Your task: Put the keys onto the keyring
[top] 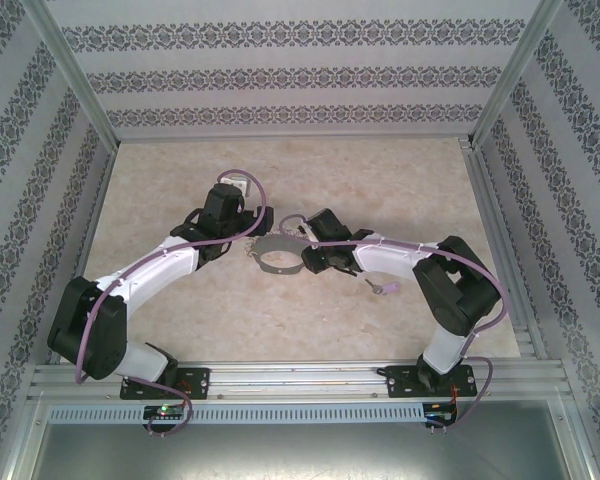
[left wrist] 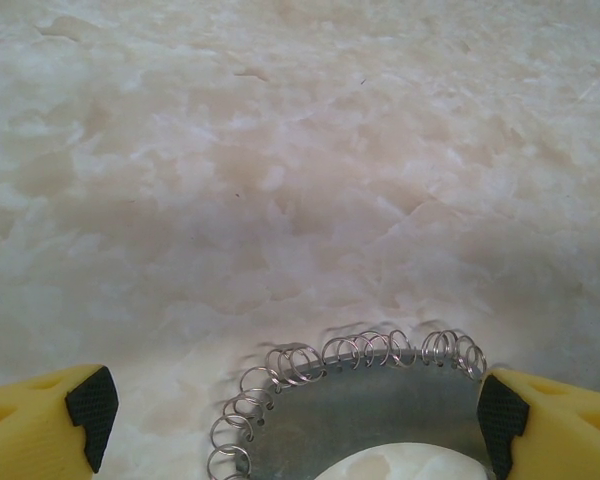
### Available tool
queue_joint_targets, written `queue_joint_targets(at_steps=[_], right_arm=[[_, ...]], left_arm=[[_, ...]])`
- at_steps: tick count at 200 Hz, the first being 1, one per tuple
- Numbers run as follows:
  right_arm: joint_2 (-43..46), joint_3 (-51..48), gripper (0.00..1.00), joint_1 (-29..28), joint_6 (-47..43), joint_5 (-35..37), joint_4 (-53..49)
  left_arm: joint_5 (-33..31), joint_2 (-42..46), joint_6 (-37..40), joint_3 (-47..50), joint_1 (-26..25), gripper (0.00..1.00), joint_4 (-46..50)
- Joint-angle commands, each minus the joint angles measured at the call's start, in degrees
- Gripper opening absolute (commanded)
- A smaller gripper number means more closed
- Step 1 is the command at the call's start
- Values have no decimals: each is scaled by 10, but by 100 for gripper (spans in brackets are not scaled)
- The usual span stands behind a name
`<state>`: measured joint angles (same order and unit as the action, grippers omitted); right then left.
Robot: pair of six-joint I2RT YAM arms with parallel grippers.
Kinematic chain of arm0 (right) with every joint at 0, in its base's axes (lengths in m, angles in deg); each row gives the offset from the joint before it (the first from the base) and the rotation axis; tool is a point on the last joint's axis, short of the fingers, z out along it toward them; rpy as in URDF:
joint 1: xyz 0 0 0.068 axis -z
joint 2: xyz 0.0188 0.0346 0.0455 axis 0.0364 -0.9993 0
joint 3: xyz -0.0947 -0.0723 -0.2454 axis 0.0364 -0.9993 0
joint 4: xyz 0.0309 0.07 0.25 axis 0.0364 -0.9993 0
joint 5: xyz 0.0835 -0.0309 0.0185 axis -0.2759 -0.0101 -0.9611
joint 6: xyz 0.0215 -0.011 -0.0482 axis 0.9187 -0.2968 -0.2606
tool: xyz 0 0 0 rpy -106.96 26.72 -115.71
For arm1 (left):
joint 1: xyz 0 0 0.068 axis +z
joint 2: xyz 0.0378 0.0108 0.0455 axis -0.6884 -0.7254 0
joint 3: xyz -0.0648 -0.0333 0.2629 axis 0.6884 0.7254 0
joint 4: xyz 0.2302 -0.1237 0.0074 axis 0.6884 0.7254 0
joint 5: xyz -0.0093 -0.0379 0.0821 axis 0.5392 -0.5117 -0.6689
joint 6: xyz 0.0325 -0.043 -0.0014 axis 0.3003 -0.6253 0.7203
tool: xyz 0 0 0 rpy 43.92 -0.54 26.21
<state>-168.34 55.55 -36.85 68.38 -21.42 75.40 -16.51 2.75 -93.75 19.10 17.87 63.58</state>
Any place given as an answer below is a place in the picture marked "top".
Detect large grey metal keyring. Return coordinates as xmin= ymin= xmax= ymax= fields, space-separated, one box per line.
xmin=239 ymin=227 xmax=309 ymax=276

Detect key with purple head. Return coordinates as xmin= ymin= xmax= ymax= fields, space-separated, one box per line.
xmin=364 ymin=278 xmax=402 ymax=297

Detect grey metal sheet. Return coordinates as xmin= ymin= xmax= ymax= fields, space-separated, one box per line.
xmin=0 ymin=397 xmax=600 ymax=480

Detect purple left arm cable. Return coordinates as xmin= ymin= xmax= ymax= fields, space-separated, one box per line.
xmin=74 ymin=168 xmax=277 ymax=439

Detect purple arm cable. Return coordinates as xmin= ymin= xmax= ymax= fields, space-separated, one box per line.
xmin=74 ymin=168 xmax=277 ymax=439
xmin=281 ymin=214 xmax=512 ymax=436

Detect aluminium side rail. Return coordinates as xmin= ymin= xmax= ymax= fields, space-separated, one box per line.
xmin=459 ymin=139 xmax=549 ymax=361
xmin=49 ymin=144 xmax=117 ymax=366

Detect aluminium mounting rail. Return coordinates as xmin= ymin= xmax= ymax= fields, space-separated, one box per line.
xmin=28 ymin=360 xmax=572 ymax=404

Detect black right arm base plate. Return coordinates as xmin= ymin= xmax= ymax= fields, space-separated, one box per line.
xmin=385 ymin=364 xmax=479 ymax=400

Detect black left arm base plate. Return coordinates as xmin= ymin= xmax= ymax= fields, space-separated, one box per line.
xmin=119 ymin=366 xmax=212 ymax=401

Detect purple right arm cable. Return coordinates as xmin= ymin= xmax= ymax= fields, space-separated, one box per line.
xmin=281 ymin=214 xmax=512 ymax=436

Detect slotted grey cable duct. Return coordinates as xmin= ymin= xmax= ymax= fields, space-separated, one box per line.
xmin=47 ymin=403 xmax=427 ymax=424

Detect aluminium corner post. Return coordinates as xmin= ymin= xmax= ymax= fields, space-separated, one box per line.
xmin=22 ymin=0 xmax=120 ymax=151
xmin=469 ymin=0 xmax=567 ymax=149

